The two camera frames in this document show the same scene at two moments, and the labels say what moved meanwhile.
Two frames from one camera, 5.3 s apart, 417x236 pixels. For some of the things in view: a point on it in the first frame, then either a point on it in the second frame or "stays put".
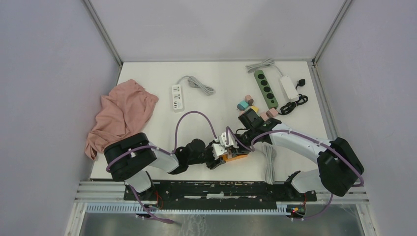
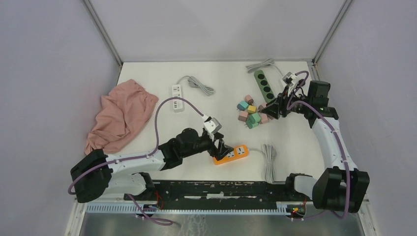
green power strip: [267, 94] stays put
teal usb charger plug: [242, 105] stays put
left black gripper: [214, 163] to [223, 149]
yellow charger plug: [255, 108] stays put
